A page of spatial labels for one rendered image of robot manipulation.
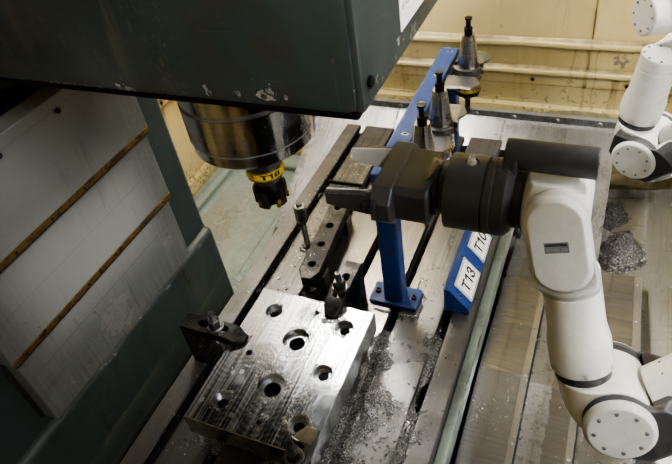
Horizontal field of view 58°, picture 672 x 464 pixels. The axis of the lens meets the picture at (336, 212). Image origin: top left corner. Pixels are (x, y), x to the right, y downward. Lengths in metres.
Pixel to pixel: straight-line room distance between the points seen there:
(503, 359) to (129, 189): 0.83
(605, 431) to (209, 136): 0.55
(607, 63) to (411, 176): 1.10
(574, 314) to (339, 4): 0.43
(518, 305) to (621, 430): 0.70
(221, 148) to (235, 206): 1.38
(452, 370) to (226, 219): 1.11
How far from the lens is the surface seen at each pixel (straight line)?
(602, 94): 1.79
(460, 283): 1.22
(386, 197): 0.68
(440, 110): 1.12
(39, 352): 1.21
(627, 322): 1.51
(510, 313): 1.42
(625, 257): 1.73
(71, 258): 1.19
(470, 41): 1.30
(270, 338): 1.12
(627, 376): 0.81
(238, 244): 1.93
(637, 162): 1.23
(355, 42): 0.51
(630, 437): 0.79
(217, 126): 0.69
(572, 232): 0.65
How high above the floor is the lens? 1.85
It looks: 40 degrees down
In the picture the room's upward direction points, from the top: 10 degrees counter-clockwise
